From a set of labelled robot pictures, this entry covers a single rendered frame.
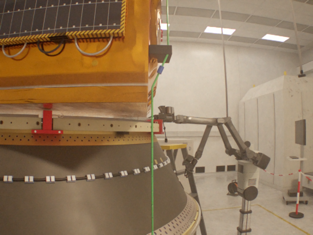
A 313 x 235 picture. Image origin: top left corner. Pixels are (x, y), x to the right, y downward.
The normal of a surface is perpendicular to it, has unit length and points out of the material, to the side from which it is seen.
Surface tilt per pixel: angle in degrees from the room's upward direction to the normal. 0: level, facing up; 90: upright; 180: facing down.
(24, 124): 90
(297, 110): 90
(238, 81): 90
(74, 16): 90
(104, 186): 62
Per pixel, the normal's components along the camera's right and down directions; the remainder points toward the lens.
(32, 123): 0.44, -0.06
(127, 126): 0.81, -0.04
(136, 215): 0.67, -0.51
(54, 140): 0.46, -0.52
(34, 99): 0.04, -0.06
